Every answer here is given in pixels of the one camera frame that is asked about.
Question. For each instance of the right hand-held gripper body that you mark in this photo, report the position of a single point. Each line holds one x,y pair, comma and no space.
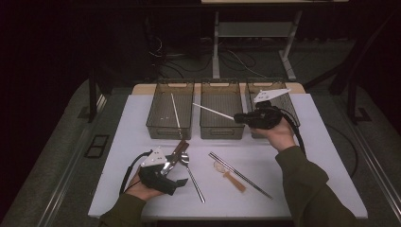
266,118

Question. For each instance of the person's left hand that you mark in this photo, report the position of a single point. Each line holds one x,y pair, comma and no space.
142,190

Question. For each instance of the person's right hand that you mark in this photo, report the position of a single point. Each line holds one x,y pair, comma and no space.
280,137

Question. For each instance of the steel chopstick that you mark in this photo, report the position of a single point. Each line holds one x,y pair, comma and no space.
239,176
242,175

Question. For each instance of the amber translucent plastic spoon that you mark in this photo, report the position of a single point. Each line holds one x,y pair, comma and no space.
235,182

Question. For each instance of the white chopstick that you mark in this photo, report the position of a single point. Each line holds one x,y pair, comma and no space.
176,110
214,111

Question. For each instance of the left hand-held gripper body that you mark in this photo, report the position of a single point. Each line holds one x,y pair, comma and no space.
156,179

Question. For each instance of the steel spoon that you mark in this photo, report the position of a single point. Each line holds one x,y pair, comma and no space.
193,181

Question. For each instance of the grey metal desk frame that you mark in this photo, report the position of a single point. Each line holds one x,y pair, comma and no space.
252,29

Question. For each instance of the black metal stand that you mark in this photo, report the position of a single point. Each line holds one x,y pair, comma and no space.
354,94

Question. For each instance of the aluminium rail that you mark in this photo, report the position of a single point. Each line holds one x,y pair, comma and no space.
69,164
375,164

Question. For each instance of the smoky plastic bin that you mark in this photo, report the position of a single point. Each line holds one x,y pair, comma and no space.
220,126
288,107
164,110

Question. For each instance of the black floor frame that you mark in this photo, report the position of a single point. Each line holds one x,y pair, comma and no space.
96,146

